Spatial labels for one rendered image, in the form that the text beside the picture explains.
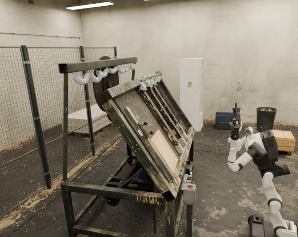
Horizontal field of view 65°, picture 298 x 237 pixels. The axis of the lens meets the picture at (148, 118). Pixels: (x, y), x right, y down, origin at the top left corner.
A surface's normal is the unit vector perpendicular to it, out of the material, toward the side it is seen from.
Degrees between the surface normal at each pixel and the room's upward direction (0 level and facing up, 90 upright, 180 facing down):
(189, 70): 90
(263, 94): 90
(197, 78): 90
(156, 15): 90
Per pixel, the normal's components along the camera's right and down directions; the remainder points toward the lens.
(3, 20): 0.93, 0.07
